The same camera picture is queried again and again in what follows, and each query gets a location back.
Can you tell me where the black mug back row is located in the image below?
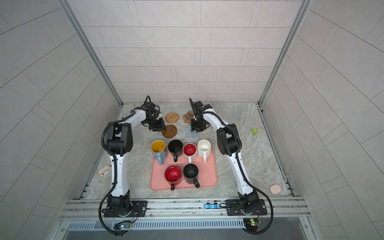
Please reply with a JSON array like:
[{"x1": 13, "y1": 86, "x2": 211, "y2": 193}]
[{"x1": 168, "y1": 140, "x2": 183, "y2": 163}]

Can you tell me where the black mug row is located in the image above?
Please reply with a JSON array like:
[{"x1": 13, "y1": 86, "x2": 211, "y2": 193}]
[
  {"x1": 168, "y1": 140, "x2": 183, "y2": 163},
  {"x1": 183, "y1": 164, "x2": 200, "y2": 189}
]

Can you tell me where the brown wooden coaster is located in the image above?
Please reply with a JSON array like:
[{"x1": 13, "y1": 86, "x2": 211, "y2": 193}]
[{"x1": 162, "y1": 125, "x2": 178, "y2": 139}]

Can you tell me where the woven rattan coaster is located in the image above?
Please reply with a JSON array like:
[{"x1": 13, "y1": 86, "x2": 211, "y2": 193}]
[{"x1": 165, "y1": 112, "x2": 180, "y2": 124}]

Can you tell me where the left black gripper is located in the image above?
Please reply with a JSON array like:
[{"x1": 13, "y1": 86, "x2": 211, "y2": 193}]
[{"x1": 144, "y1": 116, "x2": 168, "y2": 131}]

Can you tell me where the grey felt round coaster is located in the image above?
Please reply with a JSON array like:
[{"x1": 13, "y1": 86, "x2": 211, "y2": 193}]
[{"x1": 186, "y1": 126, "x2": 200, "y2": 139}]

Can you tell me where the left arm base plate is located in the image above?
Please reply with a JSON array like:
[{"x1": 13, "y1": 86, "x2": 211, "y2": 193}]
[{"x1": 102, "y1": 201, "x2": 148, "y2": 218}]

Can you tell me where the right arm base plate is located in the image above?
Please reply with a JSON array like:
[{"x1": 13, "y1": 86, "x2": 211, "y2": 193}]
[{"x1": 225, "y1": 199, "x2": 268, "y2": 216}]

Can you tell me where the right circuit board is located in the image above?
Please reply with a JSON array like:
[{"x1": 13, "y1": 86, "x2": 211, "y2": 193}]
[{"x1": 243, "y1": 218, "x2": 263, "y2": 229}]

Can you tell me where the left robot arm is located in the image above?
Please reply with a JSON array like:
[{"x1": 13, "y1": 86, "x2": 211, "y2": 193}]
[{"x1": 99, "y1": 96, "x2": 166, "y2": 218}]

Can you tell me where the white mug red inside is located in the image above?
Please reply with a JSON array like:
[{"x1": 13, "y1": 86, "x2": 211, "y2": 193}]
[{"x1": 183, "y1": 143, "x2": 197, "y2": 164}]

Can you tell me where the pink silicone tray mat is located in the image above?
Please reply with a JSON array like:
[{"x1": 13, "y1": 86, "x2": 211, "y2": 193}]
[{"x1": 150, "y1": 149, "x2": 218, "y2": 191}]

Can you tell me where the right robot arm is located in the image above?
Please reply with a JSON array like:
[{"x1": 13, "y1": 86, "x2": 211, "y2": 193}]
[{"x1": 189, "y1": 99, "x2": 274, "y2": 217}]

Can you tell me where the blue mug yellow inside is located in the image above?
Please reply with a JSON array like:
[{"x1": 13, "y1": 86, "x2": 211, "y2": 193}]
[{"x1": 151, "y1": 140, "x2": 168, "y2": 165}]

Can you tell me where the blue clamp on rail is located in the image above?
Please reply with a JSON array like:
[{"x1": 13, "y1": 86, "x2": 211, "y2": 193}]
[{"x1": 204, "y1": 203, "x2": 221, "y2": 209}]

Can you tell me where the black mug front row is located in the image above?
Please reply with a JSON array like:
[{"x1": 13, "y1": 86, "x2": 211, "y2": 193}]
[{"x1": 183, "y1": 164, "x2": 200, "y2": 189}]

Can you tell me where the cork paw print coaster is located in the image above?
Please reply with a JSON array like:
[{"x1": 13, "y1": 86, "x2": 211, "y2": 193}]
[{"x1": 183, "y1": 111, "x2": 194, "y2": 125}]

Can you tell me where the pink round coaster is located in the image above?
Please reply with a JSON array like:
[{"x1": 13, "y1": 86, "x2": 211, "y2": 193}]
[{"x1": 269, "y1": 184, "x2": 282, "y2": 195}]

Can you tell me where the aluminium mounting rail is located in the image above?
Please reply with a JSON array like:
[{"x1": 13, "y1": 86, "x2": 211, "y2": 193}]
[{"x1": 59, "y1": 196, "x2": 311, "y2": 221}]

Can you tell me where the wooden rolling pin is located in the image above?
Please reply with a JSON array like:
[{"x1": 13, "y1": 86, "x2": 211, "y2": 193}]
[{"x1": 98, "y1": 159, "x2": 112, "y2": 176}]

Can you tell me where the red mug front row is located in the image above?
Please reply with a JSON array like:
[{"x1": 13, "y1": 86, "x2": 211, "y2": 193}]
[{"x1": 164, "y1": 165, "x2": 182, "y2": 191}]

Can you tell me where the circuit board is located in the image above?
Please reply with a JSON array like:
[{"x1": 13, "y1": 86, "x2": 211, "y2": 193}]
[
  {"x1": 114, "y1": 221, "x2": 132, "y2": 231},
  {"x1": 243, "y1": 218, "x2": 263, "y2": 229}
]

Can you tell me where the left circuit board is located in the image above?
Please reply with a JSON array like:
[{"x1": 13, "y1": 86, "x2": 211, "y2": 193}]
[{"x1": 114, "y1": 221, "x2": 132, "y2": 231}]

